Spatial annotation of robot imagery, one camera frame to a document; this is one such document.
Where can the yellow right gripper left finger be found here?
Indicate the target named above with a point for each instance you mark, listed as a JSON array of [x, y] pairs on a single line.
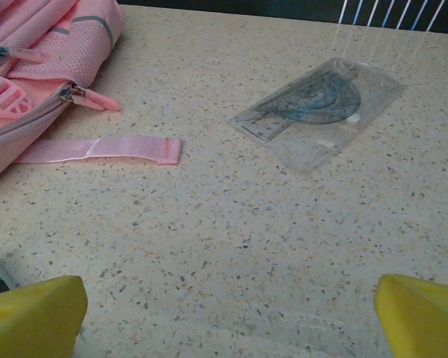
[[33, 320]]

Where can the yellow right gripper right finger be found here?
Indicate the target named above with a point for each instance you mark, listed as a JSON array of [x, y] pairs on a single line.
[[422, 320]]

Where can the clear pouch with protractor set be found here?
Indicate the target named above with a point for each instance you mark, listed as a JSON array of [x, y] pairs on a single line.
[[313, 112]]

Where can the pink backpack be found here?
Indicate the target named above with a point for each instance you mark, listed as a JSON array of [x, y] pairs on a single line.
[[41, 67]]

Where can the blue printed backdrop panel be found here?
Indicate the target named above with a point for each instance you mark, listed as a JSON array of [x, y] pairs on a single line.
[[246, 5]]

